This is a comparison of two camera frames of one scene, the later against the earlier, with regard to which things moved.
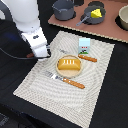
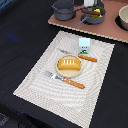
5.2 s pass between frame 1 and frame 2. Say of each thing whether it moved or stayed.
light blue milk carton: stayed
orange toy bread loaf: stayed
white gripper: moved
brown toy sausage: moved
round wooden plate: stayed
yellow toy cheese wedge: stayed
